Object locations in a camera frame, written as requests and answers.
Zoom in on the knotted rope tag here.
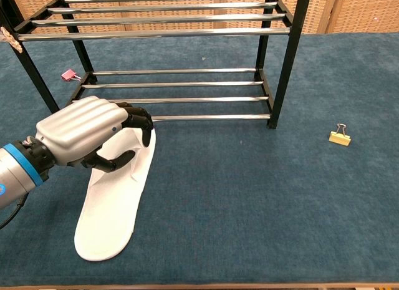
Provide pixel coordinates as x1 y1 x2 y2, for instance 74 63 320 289
0 26 23 54

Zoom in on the white slipper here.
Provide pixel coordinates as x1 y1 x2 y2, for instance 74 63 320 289
74 127 156 262

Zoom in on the blue carpet table cover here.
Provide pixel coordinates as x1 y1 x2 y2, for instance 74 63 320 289
0 32 399 288

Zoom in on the woven folding screen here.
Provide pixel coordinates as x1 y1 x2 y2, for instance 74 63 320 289
0 0 399 35

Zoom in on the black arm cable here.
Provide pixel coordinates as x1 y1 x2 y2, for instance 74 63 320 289
0 190 29 230

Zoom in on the yellow binder clip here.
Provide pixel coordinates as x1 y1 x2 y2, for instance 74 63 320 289
329 123 352 147

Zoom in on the black chrome shoe rack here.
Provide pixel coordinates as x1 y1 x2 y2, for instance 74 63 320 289
0 0 312 130

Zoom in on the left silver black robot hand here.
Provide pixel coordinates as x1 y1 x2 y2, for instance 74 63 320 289
34 95 154 173

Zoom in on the pink binder clip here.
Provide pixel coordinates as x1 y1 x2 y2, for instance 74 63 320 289
60 69 82 82

